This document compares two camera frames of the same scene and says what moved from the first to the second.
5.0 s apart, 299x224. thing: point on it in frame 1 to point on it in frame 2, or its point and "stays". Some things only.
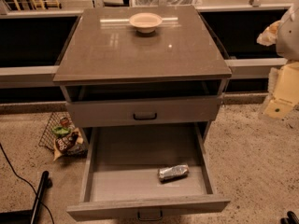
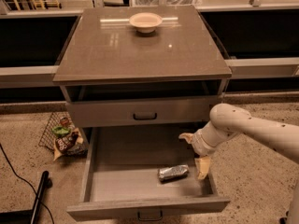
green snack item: [61, 131] stays
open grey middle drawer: [145, 171] stays
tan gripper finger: [268, 36] to [188, 136]
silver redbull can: [172, 173] stays
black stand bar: [29, 217] stays
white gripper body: [289, 36] to [198, 143]
